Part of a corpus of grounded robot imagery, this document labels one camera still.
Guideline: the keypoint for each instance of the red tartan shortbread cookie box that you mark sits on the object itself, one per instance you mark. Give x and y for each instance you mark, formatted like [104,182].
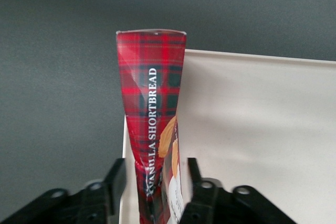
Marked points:
[152,108]

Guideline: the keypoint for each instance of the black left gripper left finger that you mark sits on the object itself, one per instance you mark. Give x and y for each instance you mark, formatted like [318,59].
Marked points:
[81,203]

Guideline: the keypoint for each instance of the cream rectangular plastic tray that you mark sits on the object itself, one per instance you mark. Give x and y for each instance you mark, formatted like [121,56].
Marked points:
[257,134]

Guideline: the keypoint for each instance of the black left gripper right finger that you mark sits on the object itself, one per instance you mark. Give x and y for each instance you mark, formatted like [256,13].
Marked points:
[223,205]

